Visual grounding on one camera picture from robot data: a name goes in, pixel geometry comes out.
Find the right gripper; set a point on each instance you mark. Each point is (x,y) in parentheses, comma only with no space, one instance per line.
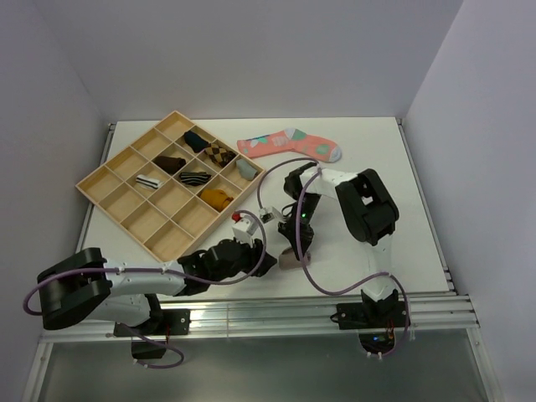
(290,230)

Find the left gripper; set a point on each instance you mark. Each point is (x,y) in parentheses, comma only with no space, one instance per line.
(255,255)

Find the taupe sock with red stripes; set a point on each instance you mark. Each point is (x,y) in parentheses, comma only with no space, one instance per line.
(288,260)

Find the white sock with black stripes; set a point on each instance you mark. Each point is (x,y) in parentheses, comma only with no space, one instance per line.
(148,182)

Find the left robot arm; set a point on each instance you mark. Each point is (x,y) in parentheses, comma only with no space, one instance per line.
(89,285)

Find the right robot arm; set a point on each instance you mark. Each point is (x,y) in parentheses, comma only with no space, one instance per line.
(370,215)

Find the pink patterned sock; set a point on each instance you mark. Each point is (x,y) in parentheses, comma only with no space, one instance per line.
(291,140)

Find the mustard yellow rolled sock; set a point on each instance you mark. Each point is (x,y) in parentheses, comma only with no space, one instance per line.
(217,198)

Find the grey rolled sock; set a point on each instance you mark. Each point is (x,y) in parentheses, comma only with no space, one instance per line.
(246,171)

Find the black white striped rolled sock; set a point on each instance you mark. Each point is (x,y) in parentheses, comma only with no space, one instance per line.
(194,179)

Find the brown argyle rolled sock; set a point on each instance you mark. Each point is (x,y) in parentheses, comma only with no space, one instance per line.
(219,155)

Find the wooden divided tray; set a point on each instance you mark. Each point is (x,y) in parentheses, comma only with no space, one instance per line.
(173,220)

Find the dark brown rolled sock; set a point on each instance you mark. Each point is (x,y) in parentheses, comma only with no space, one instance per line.
(169,165)

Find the dark teal rolled sock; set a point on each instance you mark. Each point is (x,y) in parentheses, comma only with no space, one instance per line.
(195,141)

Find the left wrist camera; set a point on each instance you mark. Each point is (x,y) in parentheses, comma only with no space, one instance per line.
(245,226)

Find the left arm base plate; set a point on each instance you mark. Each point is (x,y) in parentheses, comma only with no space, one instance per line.
(176,322)

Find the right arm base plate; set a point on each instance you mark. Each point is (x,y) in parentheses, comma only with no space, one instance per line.
(356,316)

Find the aluminium frame rail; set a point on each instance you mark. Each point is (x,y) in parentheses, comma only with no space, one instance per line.
(309,316)

